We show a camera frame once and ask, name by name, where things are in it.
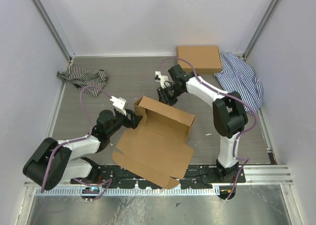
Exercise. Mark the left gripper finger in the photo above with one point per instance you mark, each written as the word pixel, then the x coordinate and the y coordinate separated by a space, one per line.
pixel 134 124
pixel 133 117

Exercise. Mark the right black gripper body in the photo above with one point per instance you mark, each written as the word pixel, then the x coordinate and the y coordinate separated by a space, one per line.
pixel 172 93

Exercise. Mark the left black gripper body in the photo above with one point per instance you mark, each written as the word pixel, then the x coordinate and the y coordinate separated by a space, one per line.
pixel 120 120

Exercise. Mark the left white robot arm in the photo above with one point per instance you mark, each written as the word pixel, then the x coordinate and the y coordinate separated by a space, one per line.
pixel 55 161

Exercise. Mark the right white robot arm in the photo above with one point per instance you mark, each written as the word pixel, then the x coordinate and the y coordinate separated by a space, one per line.
pixel 229 115

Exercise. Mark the folded brown cardboard box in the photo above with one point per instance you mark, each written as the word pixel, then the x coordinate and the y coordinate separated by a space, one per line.
pixel 205 58

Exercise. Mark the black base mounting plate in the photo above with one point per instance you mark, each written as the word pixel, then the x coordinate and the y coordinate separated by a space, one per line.
pixel 196 177

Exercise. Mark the black white striped cloth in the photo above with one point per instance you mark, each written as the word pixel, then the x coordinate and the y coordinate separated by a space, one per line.
pixel 82 77

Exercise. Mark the blue white striped cloth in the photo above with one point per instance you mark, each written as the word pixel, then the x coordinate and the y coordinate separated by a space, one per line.
pixel 237 75

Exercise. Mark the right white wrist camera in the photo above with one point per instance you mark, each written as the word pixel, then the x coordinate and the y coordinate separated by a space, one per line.
pixel 161 79

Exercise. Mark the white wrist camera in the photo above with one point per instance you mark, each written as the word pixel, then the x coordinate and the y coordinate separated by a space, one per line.
pixel 161 79
pixel 119 104

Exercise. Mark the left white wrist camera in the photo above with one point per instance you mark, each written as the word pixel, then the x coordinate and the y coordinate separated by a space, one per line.
pixel 119 104

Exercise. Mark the grey slotted cable duct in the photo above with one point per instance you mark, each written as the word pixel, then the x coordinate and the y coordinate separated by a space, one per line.
pixel 78 190

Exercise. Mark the right aluminium frame post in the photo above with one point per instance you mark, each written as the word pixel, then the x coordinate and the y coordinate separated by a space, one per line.
pixel 262 25

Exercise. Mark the aluminium frame post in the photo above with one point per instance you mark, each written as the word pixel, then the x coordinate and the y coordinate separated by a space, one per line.
pixel 51 21
pixel 262 25

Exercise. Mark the aluminium rail front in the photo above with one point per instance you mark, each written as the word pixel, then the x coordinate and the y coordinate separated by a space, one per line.
pixel 261 174

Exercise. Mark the left aluminium frame post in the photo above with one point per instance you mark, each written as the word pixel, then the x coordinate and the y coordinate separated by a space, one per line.
pixel 51 21

